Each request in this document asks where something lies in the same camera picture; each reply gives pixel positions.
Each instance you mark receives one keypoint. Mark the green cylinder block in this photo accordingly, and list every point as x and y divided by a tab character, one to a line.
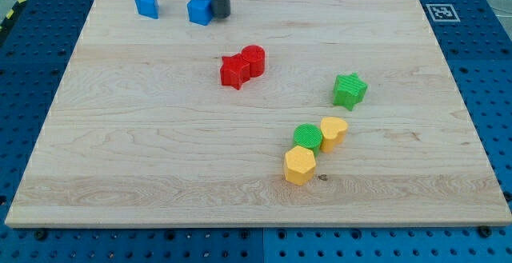
308	136

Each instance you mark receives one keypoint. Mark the blue cube block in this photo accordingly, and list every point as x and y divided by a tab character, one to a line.
200	11

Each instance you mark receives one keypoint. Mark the black yellow hazard tape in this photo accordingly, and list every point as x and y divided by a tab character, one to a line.
13	14

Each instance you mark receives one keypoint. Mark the green star block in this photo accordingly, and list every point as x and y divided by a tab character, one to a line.
348	90

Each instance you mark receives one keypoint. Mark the white fiducial marker tag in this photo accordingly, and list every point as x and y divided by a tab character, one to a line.
442	12

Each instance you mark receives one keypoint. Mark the yellow heart block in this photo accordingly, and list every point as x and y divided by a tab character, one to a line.
333	131

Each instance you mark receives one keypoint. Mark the red cylinder block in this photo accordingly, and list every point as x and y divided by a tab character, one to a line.
256	57

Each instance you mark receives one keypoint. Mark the blue triangular block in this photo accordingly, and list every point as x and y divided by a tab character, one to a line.
147	8

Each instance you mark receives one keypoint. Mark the yellow hexagon block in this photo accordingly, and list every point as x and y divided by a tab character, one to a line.
299	165

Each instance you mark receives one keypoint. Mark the wooden board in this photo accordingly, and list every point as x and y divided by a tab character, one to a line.
142	133

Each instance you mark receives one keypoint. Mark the red star block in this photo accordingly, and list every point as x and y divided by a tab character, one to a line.
234	71

